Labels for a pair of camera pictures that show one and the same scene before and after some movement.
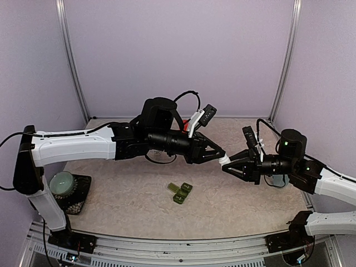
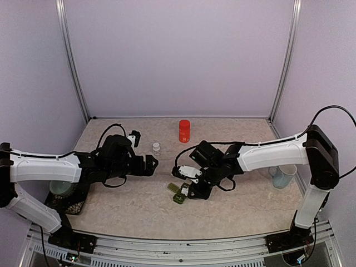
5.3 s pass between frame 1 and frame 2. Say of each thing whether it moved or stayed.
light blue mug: stayed
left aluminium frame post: stayed
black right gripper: moved
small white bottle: moved
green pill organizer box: stayed
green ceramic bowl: stayed
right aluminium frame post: stayed
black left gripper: moved
